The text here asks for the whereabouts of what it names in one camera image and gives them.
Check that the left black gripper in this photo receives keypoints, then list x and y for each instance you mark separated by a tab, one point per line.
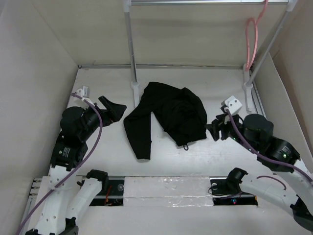
113	112

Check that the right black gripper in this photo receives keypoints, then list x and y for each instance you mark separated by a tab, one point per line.
214	129

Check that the black trousers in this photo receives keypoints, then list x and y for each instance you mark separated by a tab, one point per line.
179	112

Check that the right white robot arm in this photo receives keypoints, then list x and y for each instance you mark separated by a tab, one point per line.
255	133

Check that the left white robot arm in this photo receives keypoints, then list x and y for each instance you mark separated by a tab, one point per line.
81	130

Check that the metal clothes rack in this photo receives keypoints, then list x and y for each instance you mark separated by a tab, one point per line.
249	70

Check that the white foam block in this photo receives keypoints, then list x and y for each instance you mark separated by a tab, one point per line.
186	191

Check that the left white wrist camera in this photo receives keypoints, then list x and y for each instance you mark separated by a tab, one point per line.
83	91

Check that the aluminium frame rail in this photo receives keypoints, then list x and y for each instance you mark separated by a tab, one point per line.
163	66

